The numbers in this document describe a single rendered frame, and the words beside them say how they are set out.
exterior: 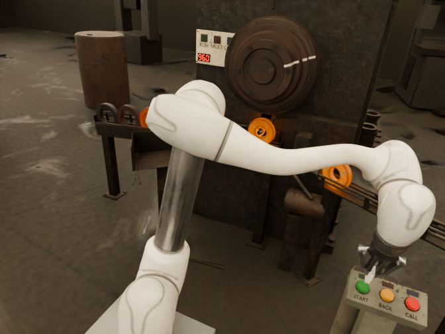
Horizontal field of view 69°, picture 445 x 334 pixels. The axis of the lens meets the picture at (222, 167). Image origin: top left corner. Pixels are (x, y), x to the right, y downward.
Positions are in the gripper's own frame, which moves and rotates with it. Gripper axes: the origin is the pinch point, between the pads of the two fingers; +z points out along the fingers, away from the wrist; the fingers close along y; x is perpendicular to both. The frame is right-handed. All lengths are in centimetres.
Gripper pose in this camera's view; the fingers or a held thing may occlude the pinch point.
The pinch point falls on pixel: (369, 274)
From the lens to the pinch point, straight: 116.2
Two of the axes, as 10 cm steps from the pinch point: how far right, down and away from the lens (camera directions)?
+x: -3.9, 7.0, -5.9
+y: -9.2, -2.4, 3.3
